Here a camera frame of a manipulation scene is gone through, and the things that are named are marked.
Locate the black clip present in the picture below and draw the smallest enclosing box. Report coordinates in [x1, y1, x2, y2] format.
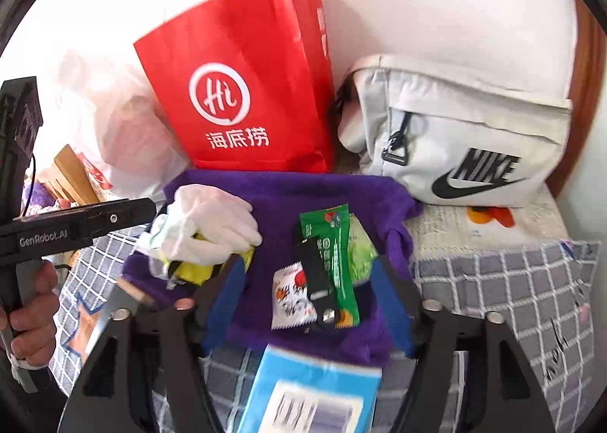
[293, 220, 343, 330]

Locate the yellow pouch black strap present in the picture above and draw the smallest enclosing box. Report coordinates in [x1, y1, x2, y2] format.
[164, 234, 257, 292]

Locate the blue tissue pack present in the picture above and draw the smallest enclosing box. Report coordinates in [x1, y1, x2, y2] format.
[236, 343, 384, 433]

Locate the red paper shopping bag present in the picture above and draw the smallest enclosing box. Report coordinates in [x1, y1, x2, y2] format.
[133, 0, 337, 174]

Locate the green snack packet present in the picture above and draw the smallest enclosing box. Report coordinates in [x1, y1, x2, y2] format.
[300, 204, 361, 329]

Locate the fruit print wipe packet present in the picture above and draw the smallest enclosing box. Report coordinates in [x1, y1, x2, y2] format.
[270, 260, 318, 331]

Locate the person's left hand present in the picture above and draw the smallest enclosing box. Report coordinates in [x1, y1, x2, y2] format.
[0, 260, 61, 359]

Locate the purple fluffy cloth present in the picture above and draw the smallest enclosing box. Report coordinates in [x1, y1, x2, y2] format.
[21, 182, 53, 216]

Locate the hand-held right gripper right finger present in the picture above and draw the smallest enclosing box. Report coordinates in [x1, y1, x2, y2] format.
[371, 254, 558, 433]

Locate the grey waist bag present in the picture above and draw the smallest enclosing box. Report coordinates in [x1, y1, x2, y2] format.
[332, 54, 574, 209]

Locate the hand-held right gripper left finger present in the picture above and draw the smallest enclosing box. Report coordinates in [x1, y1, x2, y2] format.
[57, 255, 250, 433]

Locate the white cotton glove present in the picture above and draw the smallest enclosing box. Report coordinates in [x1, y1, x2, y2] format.
[159, 184, 263, 267]

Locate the white plastic shopping bag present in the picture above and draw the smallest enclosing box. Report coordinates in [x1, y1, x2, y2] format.
[45, 47, 197, 201]

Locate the wooden headboard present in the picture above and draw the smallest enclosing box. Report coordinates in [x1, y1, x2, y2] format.
[35, 144, 102, 206]

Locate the wooden door frame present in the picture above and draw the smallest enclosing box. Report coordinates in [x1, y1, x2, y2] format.
[545, 0, 607, 199]

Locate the green print tissue pack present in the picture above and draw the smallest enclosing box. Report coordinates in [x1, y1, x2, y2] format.
[346, 212, 380, 284]

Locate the checked blanket with stars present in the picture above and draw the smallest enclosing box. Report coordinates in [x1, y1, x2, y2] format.
[47, 220, 601, 433]

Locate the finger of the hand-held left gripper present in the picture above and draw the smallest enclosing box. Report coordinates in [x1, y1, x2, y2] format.
[71, 197, 157, 244]

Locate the purple towel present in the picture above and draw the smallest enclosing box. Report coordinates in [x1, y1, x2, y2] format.
[122, 169, 424, 367]

